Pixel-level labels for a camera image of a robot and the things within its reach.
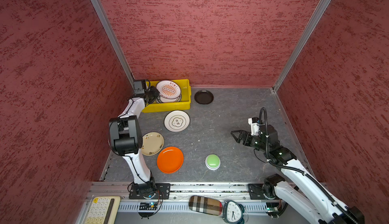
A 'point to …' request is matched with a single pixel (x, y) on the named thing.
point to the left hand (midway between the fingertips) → (160, 93)
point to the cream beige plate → (152, 143)
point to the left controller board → (148, 206)
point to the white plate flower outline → (177, 121)
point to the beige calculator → (104, 210)
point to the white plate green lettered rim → (161, 100)
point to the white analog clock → (233, 212)
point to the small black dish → (203, 97)
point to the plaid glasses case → (205, 205)
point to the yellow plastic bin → (185, 103)
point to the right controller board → (272, 208)
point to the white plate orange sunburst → (168, 89)
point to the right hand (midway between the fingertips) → (234, 137)
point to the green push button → (212, 161)
